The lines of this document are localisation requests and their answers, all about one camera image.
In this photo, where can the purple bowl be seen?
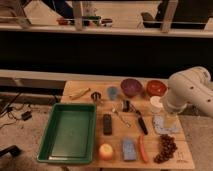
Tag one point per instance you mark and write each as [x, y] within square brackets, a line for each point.
[131, 87]

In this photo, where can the bunch of dark grapes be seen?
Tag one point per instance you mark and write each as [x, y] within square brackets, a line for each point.
[167, 149]

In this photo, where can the blue sponge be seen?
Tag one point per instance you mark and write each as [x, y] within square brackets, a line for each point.
[128, 149]

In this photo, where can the black handled knife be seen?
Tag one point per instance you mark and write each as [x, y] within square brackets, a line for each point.
[140, 119]

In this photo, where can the black remote control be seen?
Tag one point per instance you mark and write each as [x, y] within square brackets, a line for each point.
[107, 124]

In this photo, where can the metal spoon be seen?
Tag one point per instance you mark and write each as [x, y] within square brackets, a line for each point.
[121, 118]

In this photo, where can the yellow banana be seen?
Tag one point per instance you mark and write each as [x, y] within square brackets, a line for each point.
[78, 93]

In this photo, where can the orange carrot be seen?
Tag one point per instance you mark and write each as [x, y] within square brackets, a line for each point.
[142, 149]

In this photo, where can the red yellow apple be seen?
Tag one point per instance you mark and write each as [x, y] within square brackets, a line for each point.
[106, 152]

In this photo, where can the white cup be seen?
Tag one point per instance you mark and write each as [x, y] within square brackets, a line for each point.
[155, 104]

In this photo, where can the green plastic tray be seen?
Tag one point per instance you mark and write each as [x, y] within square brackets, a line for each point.
[69, 135]

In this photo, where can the black power adapter on floor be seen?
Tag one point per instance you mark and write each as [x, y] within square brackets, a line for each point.
[26, 115]

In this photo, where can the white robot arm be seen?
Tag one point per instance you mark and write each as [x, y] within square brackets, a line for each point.
[190, 86]

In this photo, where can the red bowl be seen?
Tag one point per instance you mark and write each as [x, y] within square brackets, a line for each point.
[155, 88]

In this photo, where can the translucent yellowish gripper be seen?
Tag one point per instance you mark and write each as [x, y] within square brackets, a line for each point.
[169, 121]

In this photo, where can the black binder clip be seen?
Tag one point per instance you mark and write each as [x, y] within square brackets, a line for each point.
[125, 106]

